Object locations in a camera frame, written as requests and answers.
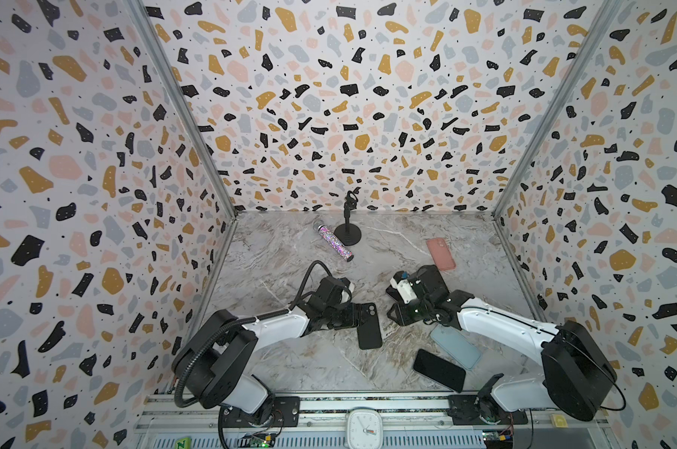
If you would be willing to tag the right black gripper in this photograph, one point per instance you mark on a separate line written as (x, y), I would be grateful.
(405, 311)

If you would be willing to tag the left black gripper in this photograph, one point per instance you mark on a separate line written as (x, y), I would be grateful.
(352, 316)

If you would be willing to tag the black phone case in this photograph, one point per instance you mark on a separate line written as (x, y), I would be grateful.
(369, 328)
(430, 286)

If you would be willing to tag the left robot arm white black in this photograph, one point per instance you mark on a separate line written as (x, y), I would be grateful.
(210, 367)

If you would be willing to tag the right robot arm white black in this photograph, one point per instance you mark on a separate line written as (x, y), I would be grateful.
(573, 375)

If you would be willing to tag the black flat phone case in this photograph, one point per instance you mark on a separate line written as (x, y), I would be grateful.
(430, 286)

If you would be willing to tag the light blue phone case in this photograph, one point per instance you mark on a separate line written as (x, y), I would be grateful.
(456, 346)

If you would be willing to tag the pink phone case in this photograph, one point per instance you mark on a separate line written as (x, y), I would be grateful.
(441, 254)

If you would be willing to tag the black phone near front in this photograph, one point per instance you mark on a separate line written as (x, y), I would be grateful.
(440, 370)

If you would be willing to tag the black phone stand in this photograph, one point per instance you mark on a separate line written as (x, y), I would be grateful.
(348, 233)

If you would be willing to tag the purple glitter tube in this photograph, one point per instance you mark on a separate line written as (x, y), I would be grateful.
(324, 231)

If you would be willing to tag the white square clock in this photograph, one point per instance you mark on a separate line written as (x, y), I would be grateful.
(364, 429)

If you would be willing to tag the right circuit board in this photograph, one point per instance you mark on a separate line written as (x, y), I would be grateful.
(497, 439)

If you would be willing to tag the circuit board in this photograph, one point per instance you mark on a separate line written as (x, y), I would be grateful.
(258, 440)
(497, 439)

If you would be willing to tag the left circuit board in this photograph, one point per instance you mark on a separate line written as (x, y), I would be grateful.
(258, 440)

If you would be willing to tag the yellow sticker tag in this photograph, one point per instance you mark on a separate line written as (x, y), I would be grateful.
(559, 421)

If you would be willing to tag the green label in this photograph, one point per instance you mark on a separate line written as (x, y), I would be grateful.
(183, 443)

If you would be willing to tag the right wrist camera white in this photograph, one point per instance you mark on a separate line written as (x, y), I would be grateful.
(401, 288)

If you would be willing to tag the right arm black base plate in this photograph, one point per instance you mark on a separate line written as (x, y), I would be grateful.
(471, 410)

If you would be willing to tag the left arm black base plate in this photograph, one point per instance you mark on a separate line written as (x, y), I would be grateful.
(276, 412)

